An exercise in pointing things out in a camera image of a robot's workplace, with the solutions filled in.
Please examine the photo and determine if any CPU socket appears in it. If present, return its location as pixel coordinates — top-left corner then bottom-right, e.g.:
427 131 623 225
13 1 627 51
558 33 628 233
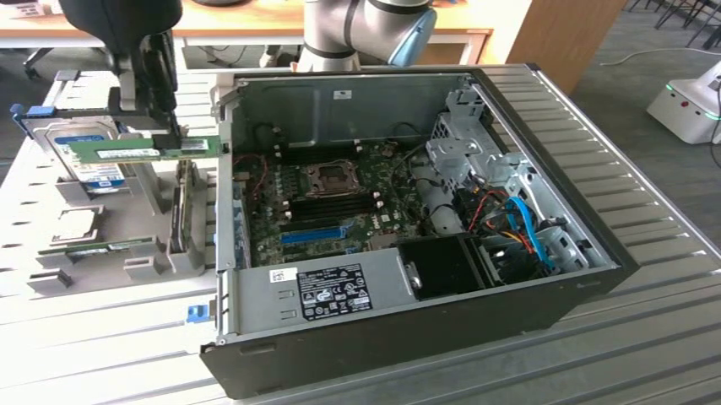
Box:
297 161 364 200

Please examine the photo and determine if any grey parts rack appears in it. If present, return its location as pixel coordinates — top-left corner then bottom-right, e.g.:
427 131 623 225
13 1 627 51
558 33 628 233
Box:
0 70 227 299

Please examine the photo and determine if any silver CPU chip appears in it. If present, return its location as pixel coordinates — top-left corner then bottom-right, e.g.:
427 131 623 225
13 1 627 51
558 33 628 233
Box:
50 208 105 246

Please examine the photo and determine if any green motherboard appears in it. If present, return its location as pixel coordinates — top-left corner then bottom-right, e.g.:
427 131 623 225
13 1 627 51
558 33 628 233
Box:
232 140 430 269

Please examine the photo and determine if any silver metal disk bay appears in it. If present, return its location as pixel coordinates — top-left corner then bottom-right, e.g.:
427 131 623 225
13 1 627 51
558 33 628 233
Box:
423 87 599 272

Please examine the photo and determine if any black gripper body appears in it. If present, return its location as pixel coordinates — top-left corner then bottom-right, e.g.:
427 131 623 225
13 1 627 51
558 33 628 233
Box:
57 0 184 73

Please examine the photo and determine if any white machine with green lights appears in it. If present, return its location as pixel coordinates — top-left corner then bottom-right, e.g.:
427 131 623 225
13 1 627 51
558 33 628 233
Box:
644 62 721 145

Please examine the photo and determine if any hard disk with blue carrier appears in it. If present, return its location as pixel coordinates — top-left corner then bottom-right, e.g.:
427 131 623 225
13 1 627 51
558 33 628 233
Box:
9 103 129 196

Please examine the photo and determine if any blue SATA wire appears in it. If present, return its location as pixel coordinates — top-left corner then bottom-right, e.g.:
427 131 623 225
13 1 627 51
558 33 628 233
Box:
504 195 556 269

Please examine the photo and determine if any wooden desk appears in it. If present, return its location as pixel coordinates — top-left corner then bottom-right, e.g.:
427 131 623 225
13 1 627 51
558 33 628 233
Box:
0 0 494 65

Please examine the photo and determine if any black open PC case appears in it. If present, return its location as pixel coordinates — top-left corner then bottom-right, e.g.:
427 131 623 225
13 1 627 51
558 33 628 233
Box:
197 62 640 400

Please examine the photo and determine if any black RAM slot bank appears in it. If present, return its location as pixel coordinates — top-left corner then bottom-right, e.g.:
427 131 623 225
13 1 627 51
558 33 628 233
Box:
284 195 385 223

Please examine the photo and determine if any white floor cable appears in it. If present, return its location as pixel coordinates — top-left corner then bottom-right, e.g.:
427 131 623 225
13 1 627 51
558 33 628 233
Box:
598 46 721 68

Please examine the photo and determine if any grey power supply unit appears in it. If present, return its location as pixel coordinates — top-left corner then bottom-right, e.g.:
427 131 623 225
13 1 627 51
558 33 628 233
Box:
223 247 419 335

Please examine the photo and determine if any red wire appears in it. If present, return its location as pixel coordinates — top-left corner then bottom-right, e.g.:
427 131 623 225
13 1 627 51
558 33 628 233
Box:
233 154 268 201

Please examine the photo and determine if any blue expansion slot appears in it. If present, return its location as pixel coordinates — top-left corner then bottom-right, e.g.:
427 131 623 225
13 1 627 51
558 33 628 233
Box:
279 226 347 246

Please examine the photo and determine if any wooden cabinet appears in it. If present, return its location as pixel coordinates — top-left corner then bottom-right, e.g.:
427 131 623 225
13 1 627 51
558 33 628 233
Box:
504 0 630 96

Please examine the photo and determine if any green RAM stick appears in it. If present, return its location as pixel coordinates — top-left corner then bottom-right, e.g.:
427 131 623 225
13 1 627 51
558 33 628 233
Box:
37 236 156 257
66 136 223 163

